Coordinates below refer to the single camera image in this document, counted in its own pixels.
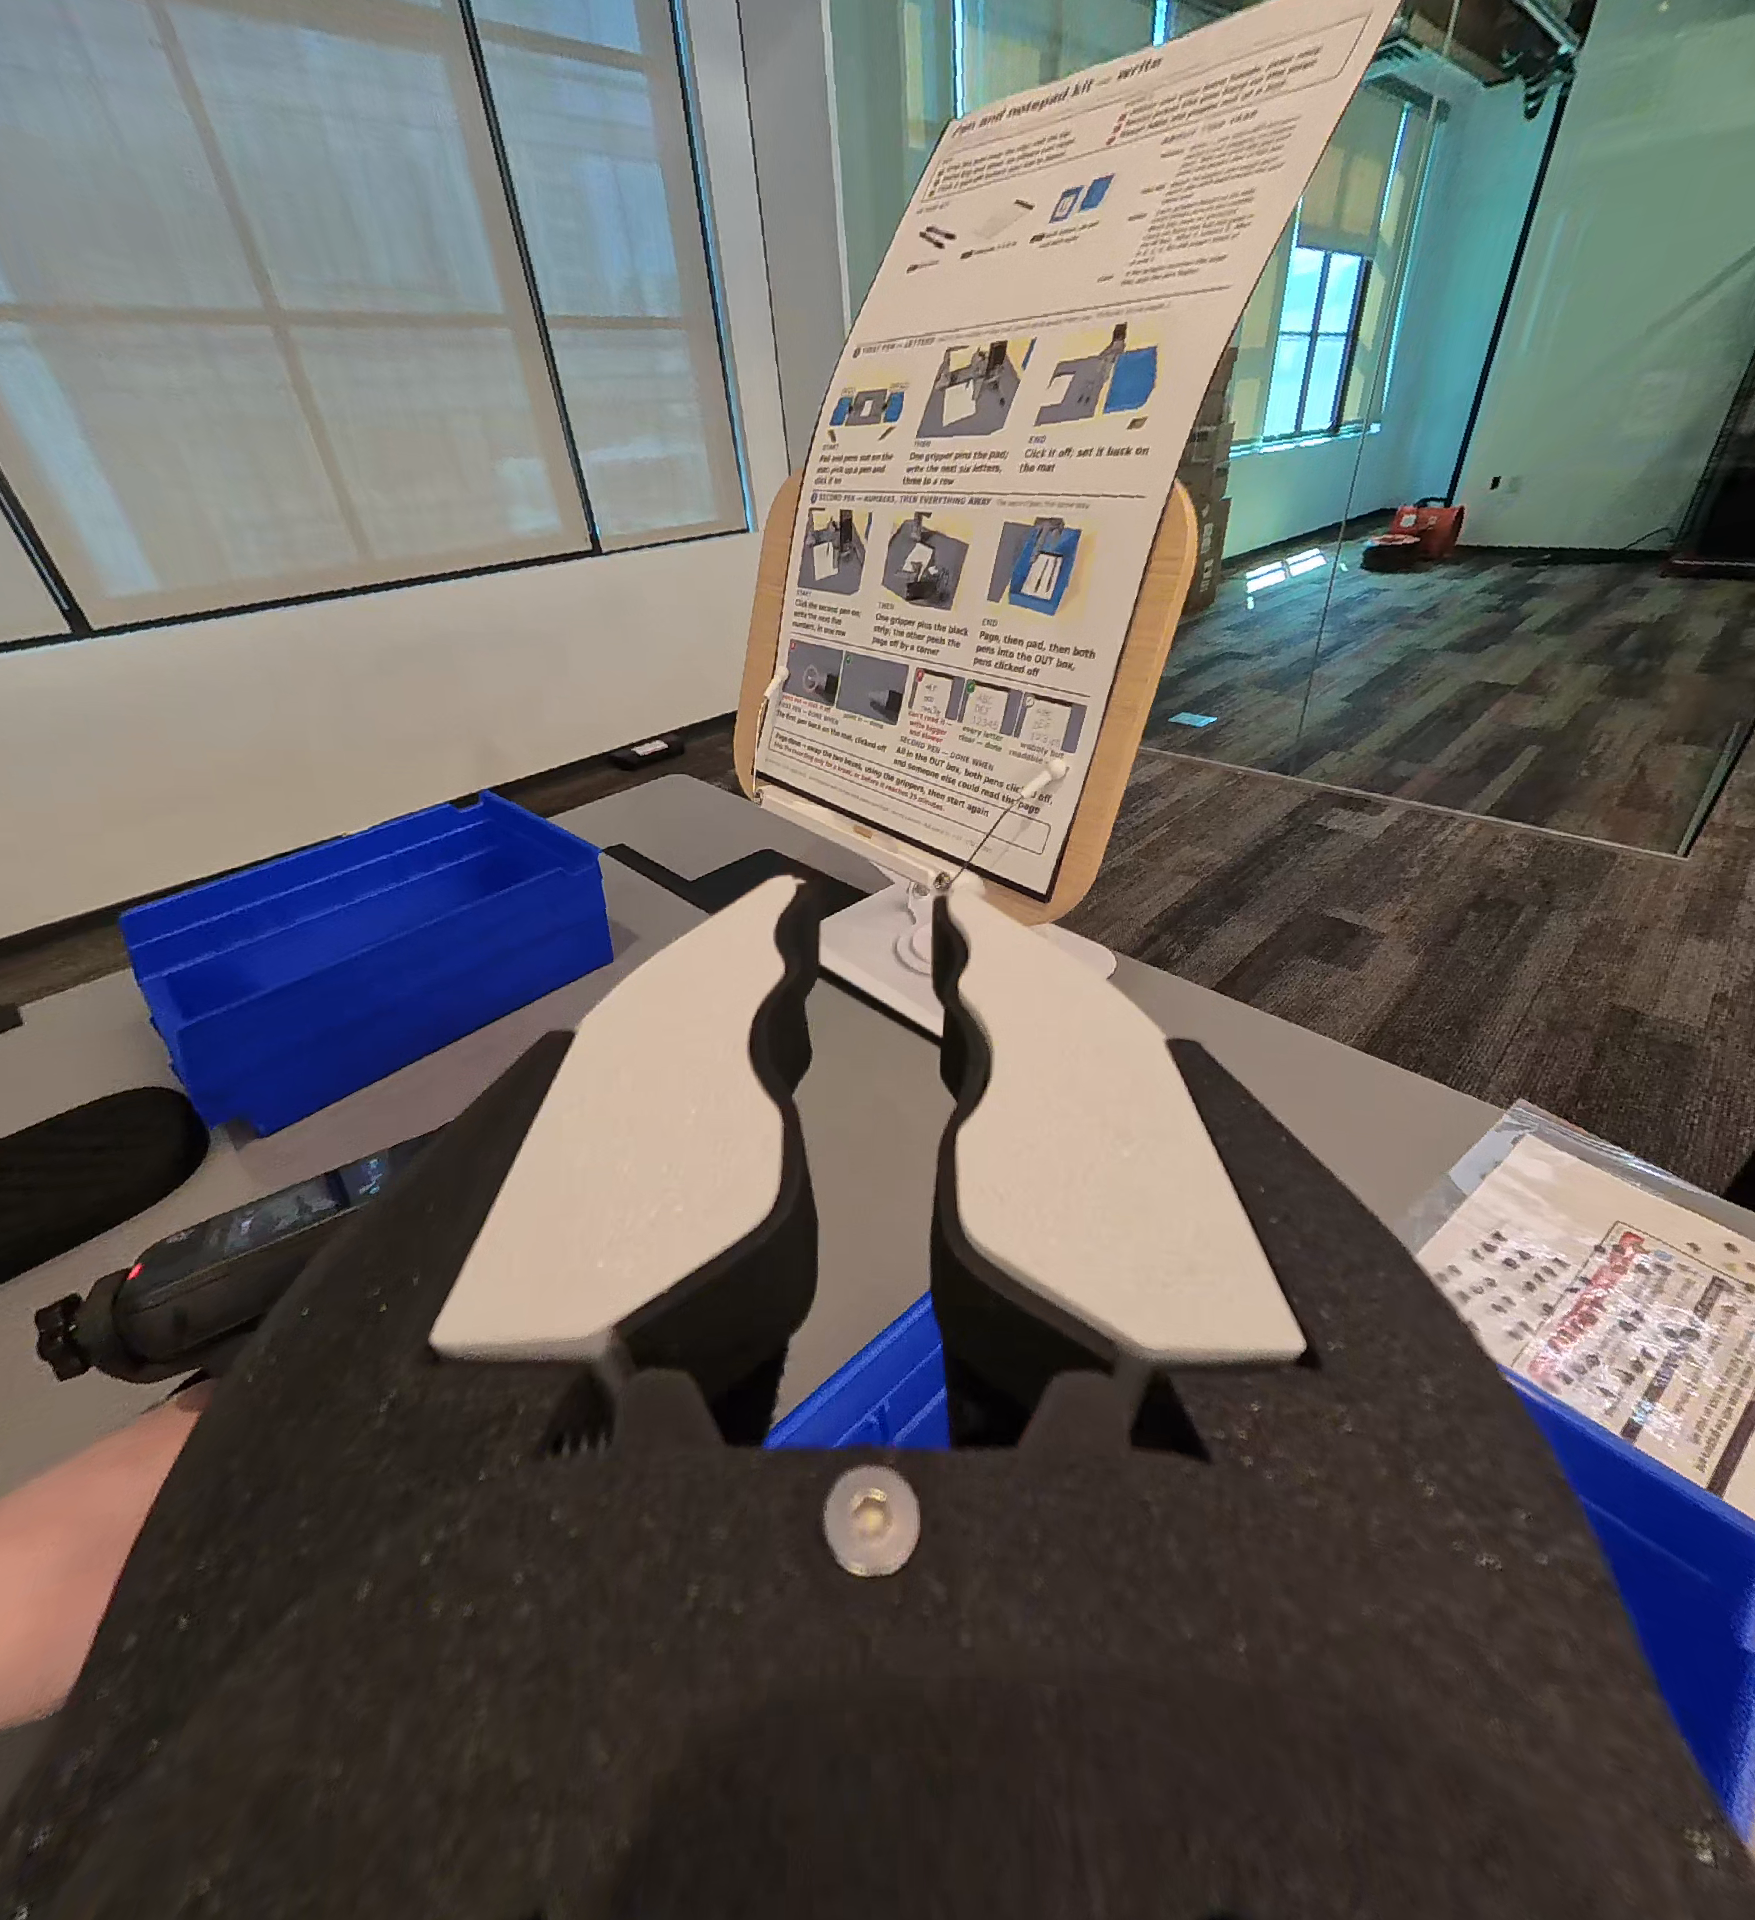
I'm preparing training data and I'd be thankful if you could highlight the white flat board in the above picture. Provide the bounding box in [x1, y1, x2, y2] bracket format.
[815, 877, 1120, 1041]

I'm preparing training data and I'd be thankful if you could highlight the back room window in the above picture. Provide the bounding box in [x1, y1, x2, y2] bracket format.
[1258, 91, 1441, 452]

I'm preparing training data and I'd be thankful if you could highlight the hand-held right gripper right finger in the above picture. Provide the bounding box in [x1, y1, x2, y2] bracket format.
[930, 888, 1310, 1449]

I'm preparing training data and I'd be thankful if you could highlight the barcode sheet in sleeve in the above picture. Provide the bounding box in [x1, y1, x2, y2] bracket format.
[1415, 1102, 1755, 1592]

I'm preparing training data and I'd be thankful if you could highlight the blue plastic bin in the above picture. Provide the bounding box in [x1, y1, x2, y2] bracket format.
[119, 791, 615, 1137]
[765, 1298, 1755, 1839]

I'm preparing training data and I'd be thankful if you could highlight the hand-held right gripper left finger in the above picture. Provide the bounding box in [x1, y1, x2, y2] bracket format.
[429, 873, 823, 1449]

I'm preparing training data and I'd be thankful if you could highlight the printed instruction sheet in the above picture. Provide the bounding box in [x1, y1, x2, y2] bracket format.
[755, 0, 1405, 898]

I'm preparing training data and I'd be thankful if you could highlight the person's left forearm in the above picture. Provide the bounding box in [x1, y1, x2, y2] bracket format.
[0, 1389, 211, 1755]

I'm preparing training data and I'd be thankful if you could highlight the red floor appliance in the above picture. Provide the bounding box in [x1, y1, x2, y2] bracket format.
[1362, 498, 1466, 576]

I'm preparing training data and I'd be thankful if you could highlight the large white-framed window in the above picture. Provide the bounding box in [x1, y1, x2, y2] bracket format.
[0, 0, 750, 661]

